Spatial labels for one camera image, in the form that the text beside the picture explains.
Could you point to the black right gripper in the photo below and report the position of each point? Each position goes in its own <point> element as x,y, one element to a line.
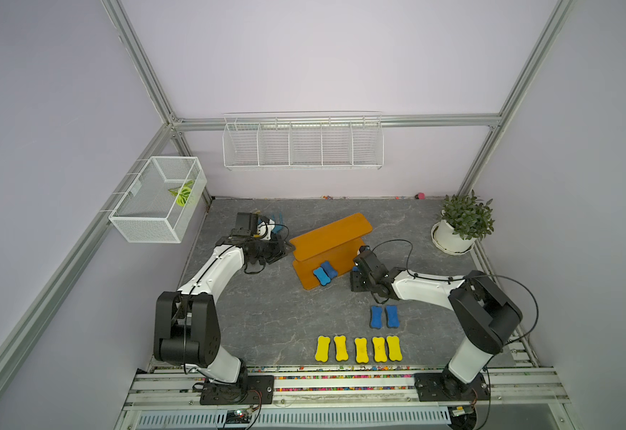
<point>353,276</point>

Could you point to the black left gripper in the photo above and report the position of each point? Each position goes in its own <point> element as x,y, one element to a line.
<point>279,249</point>

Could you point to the orange wooden two-tier shelf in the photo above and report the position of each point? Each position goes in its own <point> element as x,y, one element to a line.
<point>336,243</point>

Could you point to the yellow eraser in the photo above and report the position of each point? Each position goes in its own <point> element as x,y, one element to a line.
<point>394,348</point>
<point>361,351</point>
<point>322,349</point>
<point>340,345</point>
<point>379,350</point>

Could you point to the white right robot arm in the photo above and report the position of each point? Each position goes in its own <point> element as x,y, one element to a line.
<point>487,315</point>

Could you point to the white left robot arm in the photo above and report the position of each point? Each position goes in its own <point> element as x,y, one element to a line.
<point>187,331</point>

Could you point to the light blue whiteboard eraser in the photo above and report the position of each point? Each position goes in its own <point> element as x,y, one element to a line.
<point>321,276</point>

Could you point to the white plant pot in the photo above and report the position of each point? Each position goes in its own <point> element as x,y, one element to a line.
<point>445,238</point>

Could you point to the green object in basket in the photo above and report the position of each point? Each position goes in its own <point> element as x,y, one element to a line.
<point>182,193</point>

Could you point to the green potted plant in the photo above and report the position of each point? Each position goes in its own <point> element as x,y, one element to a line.
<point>469,216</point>

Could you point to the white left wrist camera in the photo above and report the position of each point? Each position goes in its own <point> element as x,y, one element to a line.
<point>264,230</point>

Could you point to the teal garden fork yellow handle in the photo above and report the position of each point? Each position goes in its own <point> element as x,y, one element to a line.
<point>278,220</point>

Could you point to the white wire wall shelf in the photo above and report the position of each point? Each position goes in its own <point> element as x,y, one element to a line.
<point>334,140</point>

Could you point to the white wire basket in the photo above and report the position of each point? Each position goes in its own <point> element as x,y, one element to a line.
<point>147,213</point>

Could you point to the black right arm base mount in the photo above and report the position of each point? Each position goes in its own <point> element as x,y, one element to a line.
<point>445,387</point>

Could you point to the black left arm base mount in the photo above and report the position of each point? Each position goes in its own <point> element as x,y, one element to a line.
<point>247,390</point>

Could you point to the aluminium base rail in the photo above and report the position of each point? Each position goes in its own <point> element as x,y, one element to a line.
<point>325,397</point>

